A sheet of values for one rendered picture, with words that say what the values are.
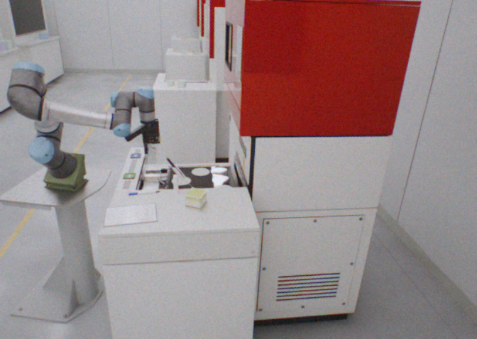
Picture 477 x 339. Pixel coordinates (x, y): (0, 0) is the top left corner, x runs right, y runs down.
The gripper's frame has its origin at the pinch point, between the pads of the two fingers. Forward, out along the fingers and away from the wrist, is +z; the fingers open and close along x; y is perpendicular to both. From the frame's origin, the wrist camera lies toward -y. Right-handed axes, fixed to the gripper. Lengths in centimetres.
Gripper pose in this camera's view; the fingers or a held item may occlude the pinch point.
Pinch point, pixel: (145, 158)
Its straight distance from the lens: 187.6
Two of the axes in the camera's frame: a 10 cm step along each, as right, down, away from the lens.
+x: -2.9, -4.0, 8.7
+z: -0.4, 9.1, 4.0
